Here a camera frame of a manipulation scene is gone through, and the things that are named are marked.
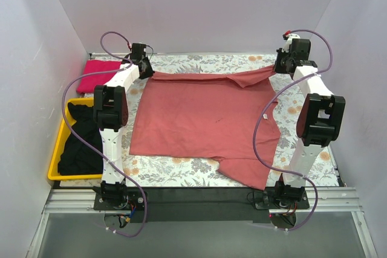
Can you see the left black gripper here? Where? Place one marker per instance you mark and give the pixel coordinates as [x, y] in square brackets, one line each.
[146, 69]

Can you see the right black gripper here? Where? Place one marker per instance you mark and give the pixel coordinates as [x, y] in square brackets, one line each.
[280, 64]

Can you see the salmon pink t shirt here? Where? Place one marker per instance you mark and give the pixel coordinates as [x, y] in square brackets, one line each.
[224, 117]

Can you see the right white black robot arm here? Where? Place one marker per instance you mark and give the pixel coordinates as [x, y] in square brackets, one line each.
[321, 115]

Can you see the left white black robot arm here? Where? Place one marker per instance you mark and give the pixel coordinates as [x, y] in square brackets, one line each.
[111, 115]

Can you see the folded magenta t shirt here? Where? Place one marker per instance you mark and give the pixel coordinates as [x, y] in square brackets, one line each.
[87, 84]

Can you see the yellow plastic bin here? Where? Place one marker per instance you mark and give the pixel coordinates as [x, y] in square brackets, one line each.
[63, 134]

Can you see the black t shirt in bin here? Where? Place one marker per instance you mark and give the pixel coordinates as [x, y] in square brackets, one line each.
[77, 158]

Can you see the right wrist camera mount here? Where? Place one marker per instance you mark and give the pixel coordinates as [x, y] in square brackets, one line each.
[288, 36]

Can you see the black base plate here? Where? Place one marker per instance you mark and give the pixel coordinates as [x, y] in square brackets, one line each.
[193, 204]

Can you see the aluminium frame rail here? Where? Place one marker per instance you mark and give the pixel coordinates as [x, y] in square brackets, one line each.
[205, 222]

